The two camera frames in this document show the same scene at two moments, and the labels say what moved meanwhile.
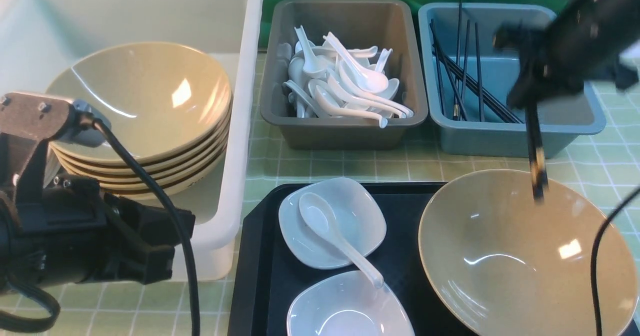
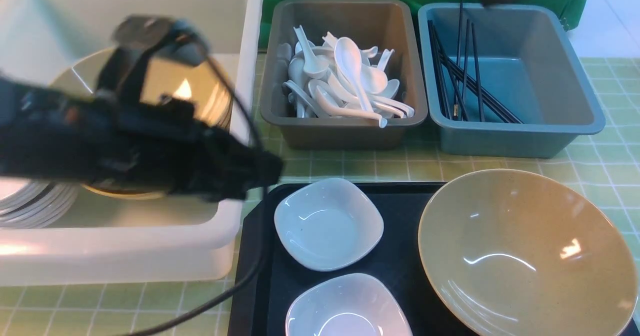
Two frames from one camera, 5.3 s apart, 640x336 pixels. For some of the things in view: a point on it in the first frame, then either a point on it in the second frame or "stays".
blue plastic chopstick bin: x=466 y=79 stays
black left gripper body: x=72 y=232 -> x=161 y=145
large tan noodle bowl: x=501 y=264 stays
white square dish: x=359 y=215 stays
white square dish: x=348 y=303 stays
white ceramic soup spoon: x=320 y=219 -> x=348 y=55
